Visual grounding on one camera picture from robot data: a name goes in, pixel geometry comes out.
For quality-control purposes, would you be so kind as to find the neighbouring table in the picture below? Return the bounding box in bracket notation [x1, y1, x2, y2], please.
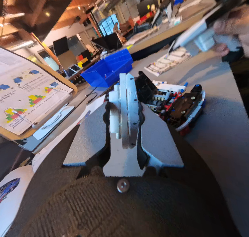
[125, 0, 217, 56]

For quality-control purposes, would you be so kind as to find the black cable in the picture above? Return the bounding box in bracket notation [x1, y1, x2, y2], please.
[85, 92, 98, 105]

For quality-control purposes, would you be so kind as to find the white toy brick panel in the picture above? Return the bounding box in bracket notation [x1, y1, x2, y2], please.
[109, 73, 140, 150]

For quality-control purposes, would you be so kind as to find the holographic sticker sheet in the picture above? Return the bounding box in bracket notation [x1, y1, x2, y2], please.
[144, 47, 192, 76]

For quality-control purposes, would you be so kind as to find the person's right hand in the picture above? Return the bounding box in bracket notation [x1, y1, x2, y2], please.
[213, 4, 249, 57]

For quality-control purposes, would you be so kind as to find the printed instruction sheet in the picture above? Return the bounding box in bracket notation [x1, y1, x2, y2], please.
[0, 47, 73, 136]

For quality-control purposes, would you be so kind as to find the toy brick race car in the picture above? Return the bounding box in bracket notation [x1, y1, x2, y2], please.
[134, 71, 206, 137]

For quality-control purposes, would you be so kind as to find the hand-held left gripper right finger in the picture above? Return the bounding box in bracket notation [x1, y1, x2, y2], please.
[137, 102, 184, 170]

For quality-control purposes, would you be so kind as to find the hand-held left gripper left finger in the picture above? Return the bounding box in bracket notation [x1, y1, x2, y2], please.
[63, 102, 112, 166]

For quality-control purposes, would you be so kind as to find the blue storage bin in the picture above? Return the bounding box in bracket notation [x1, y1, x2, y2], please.
[80, 48, 134, 88]

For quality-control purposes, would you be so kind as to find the grey desk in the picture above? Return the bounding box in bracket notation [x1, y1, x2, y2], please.
[29, 51, 249, 237]

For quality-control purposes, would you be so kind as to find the thick instruction booklet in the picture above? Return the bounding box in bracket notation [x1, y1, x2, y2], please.
[0, 94, 106, 237]

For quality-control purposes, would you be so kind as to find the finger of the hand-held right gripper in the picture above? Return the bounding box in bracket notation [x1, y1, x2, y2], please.
[168, 18, 207, 53]

